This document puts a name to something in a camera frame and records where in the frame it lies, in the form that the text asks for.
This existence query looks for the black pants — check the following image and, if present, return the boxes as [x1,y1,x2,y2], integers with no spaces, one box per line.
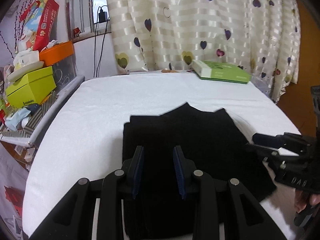
[121,101,278,240]

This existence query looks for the right hand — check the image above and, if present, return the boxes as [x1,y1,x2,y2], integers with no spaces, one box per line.
[294,189,320,213]

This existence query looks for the white bed cover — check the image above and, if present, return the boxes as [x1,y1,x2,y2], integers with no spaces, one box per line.
[22,72,298,236]

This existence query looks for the green white flat box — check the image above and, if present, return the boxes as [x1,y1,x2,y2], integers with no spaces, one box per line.
[191,60,251,84]

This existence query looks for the grey side shelf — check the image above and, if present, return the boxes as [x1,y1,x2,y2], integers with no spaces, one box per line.
[1,75,85,148]

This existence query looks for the striped grey box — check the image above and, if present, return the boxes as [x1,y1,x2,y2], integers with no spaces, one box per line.
[1,91,57,138]

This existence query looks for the lime green shoe box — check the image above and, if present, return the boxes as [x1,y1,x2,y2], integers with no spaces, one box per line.
[5,66,56,108]

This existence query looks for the orange lid storage box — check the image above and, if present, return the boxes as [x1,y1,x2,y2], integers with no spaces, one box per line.
[38,40,77,91]

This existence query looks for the heart pattern curtain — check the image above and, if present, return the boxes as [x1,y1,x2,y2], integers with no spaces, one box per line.
[107,0,300,102]

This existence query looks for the white bowl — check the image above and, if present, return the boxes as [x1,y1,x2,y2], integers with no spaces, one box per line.
[7,61,44,82]

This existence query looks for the black charger adapter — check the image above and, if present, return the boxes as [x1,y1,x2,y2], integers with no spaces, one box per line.
[98,7,108,23]

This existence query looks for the red snack gift box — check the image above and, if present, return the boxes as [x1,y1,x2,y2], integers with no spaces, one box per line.
[17,0,59,52]

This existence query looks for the black cable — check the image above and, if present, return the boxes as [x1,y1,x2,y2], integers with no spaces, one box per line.
[93,4,111,78]

